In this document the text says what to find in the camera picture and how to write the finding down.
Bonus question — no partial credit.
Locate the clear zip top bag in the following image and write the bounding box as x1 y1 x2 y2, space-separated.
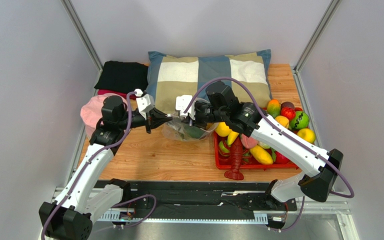
161 98 218 142

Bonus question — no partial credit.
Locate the dark green toy avocado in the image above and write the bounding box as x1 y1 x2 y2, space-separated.
184 125 206 140

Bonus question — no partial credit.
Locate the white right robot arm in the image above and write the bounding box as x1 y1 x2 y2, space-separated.
183 77 344 203

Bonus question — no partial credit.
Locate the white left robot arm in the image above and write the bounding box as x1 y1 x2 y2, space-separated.
39 94 172 240

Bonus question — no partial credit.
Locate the yellow toy lemon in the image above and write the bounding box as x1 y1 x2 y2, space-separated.
215 122 232 137

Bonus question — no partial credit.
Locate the yellow toy banana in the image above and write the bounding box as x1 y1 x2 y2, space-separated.
226 131 240 146

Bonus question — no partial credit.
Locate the black folded cloth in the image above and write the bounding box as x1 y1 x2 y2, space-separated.
94 60 148 94

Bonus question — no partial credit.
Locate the red toy lobster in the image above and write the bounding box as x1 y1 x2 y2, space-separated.
224 138 244 181

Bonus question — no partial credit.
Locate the red plastic tray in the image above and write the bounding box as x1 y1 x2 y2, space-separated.
213 131 298 170

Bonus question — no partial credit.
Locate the blue beige checked pillow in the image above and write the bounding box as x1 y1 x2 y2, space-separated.
146 49 272 114

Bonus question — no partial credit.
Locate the pink bucket hat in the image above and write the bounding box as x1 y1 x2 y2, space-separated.
80 93 128 140

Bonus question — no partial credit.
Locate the yellow toy corn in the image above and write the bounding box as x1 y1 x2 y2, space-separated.
249 145 274 165

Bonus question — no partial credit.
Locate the red toy bell pepper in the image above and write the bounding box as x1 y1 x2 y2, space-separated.
280 107 296 121

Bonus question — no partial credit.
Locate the green toy watermelon ball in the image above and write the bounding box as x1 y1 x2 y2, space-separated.
289 110 310 130

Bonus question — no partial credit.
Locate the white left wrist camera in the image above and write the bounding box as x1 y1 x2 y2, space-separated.
134 88 156 120

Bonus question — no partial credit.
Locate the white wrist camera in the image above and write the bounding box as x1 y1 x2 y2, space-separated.
175 95 196 120
134 88 156 120

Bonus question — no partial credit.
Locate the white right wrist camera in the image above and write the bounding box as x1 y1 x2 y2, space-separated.
175 95 196 120

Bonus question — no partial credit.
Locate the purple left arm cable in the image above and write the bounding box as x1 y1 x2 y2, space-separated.
40 91 157 240

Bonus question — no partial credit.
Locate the black mounting rail base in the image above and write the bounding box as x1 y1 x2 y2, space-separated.
121 181 298 215

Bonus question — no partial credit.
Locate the white slotted cable duct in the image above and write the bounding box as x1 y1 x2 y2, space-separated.
98 207 269 225

